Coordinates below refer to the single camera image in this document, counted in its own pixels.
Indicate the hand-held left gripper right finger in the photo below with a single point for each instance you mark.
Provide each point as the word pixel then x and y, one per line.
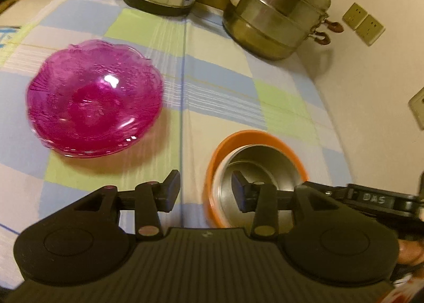
pixel 239 195

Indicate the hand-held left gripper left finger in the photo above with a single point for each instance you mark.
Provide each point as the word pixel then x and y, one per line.
pixel 170 192

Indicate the stainless steel bowl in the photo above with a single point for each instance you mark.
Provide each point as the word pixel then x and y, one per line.
pixel 265 165

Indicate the orange bowl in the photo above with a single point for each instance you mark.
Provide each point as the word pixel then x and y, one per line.
pixel 215 157

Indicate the magenta glass bowl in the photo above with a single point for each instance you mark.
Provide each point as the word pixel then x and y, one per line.
pixel 92 101

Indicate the person's right hand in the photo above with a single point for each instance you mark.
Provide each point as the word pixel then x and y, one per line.
pixel 410 251

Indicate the checked pastel tablecloth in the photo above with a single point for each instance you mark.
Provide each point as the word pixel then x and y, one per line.
pixel 215 97

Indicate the stainless steel steamer pot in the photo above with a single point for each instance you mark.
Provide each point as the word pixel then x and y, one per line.
pixel 275 15

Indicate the blue checked cloth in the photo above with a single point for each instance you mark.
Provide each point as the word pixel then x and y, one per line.
pixel 8 36

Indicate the white wooden chair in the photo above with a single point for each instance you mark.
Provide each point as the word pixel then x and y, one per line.
pixel 20 11

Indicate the beige wall socket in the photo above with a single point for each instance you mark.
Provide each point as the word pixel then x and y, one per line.
pixel 369 30
pixel 354 15
pixel 418 107

